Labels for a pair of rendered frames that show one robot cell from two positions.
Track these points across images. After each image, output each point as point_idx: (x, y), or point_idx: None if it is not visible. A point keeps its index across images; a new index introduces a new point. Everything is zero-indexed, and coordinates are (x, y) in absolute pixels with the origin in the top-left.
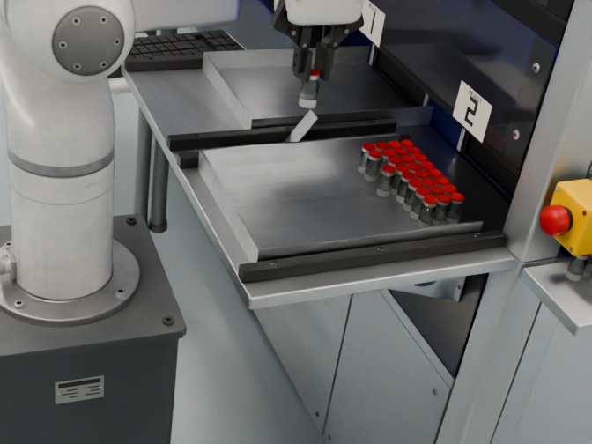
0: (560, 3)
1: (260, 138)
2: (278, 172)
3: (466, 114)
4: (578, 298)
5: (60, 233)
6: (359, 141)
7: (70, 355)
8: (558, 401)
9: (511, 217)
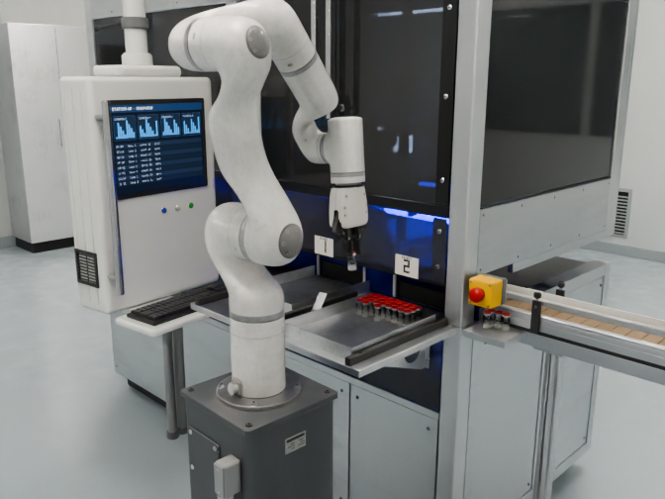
0: (442, 199)
1: (299, 313)
2: (321, 324)
3: (404, 268)
4: (495, 333)
5: (270, 354)
6: (349, 301)
7: (291, 420)
8: (488, 411)
9: (447, 307)
